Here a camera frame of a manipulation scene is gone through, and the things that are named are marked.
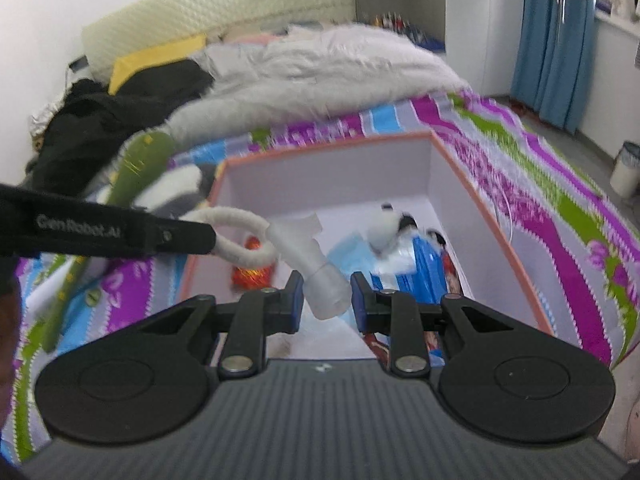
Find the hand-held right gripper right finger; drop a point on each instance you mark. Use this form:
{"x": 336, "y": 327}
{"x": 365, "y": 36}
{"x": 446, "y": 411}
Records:
{"x": 359, "y": 301}

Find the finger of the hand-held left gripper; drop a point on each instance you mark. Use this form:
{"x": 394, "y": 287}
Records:
{"x": 192, "y": 237}

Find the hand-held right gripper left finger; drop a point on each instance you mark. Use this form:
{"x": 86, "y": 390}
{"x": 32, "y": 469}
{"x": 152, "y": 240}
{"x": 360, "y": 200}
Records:
{"x": 296, "y": 301}

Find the blue face mask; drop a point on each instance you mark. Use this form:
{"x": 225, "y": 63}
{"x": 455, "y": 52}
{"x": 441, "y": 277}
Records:
{"x": 350, "y": 260}

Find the small red packet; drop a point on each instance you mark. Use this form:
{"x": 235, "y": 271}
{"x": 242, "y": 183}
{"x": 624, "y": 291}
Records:
{"x": 377, "y": 347}

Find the red foil packet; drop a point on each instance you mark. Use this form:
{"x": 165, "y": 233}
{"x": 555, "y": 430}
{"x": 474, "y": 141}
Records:
{"x": 250, "y": 275}

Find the panda plush toy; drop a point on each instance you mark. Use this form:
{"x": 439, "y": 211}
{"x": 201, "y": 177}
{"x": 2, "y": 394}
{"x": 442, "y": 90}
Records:
{"x": 382, "y": 232}

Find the orange cardboard box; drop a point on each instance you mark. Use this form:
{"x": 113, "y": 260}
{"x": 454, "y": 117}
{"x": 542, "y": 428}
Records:
{"x": 350, "y": 175}

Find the grey penguin plush toy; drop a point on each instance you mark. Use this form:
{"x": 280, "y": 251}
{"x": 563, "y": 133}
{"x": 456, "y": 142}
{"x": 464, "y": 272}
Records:
{"x": 175, "y": 185}

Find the green plush stick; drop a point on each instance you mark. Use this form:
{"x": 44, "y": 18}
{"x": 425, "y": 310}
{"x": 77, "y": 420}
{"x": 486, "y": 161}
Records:
{"x": 145, "y": 155}

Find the black jacket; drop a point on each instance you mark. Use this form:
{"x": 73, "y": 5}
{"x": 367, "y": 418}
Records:
{"x": 100, "y": 125}

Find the white crumpled cloth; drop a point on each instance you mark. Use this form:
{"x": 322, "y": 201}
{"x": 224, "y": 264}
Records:
{"x": 42, "y": 120}

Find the yellow pillow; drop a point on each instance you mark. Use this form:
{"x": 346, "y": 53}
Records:
{"x": 150, "y": 60}

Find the light grey duvet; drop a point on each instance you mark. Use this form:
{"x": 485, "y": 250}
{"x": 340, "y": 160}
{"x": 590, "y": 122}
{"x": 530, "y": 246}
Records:
{"x": 325, "y": 70}

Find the colourful printed bed sheet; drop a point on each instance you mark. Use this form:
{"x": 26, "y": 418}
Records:
{"x": 550, "y": 185}

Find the beige padded headboard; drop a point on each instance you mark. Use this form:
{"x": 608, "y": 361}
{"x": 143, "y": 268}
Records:
{"x": 225, "y": 0}

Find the row of cosmetic bottles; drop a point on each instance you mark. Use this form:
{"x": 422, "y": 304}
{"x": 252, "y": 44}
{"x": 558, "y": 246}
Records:
{"x": 395, "y": 22}

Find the white trash bin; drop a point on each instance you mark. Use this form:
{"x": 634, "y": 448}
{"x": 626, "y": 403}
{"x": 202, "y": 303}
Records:
{"x": 625, "y": 175}

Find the blue curtain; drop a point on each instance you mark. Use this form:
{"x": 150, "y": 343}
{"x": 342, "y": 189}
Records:
{"x": 550, "y": 60}

